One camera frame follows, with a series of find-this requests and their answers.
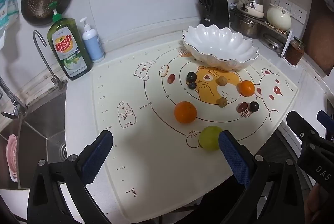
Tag black kitchen scissors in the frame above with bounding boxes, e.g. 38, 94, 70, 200
198, 0, 213, 12

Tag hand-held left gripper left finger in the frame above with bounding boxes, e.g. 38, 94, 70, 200
27, 130, 114, 224

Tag black knife block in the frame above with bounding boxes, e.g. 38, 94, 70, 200
200, 0, 230, 29

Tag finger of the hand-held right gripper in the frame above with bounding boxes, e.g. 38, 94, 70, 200
286, 111, 326, 146
317, 110, 334, 136

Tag pink sink strainer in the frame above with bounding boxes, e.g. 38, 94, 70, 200
6, 134, 23, 184

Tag beaded wooden trivet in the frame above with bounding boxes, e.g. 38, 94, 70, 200
269, 23, 287, 33

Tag green plum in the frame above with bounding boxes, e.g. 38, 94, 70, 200
199, 126, 223, 151

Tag cream ceramic kettle pot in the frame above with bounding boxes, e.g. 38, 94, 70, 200
266, 4, 292, 31

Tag bear print silicone mat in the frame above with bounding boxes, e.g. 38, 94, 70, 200
90, 40, 299, 220

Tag glass pot lid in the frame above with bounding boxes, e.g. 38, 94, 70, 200
261, 34, 286, 51

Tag cream saucepan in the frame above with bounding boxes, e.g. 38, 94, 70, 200
229, 0, 265, 18

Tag large steel pot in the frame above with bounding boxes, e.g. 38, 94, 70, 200
231, 11, 264, 38

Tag white scalloped bowl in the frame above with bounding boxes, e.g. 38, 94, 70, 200
182, 24, 260, 71

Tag glass jar of red sauce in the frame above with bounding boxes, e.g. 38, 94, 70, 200
285, 36, 305, 67

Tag large orange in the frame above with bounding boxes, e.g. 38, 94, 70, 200
174, 101, 197, 124

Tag thin gooseneck faucet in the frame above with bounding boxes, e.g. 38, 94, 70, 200
33, 30, 64, 90

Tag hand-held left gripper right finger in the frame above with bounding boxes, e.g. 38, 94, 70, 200
218, 130, 314, 224

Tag chrome sink faucet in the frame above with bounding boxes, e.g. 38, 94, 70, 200
0, 75, 28, 119

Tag white blue pump bottle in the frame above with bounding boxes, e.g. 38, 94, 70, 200
79, 17, 105, 63

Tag person's right hand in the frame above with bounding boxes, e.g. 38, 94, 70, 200
306, 184, 334, 224

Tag wooden cutting board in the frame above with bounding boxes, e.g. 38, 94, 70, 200
303, 0, 334, 76

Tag metal shelf rack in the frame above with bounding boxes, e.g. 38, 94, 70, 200
230, 9, 294, 58

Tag blue white package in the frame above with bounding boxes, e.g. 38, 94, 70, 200
0, 0, 20, 29

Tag small orange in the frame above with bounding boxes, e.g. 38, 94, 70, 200
237, 80, 255, 97

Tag green dish soap bottle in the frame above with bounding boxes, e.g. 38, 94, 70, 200
46, 2, 93, 81

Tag steel sink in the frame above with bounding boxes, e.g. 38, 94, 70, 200
0, 81, 68, 189

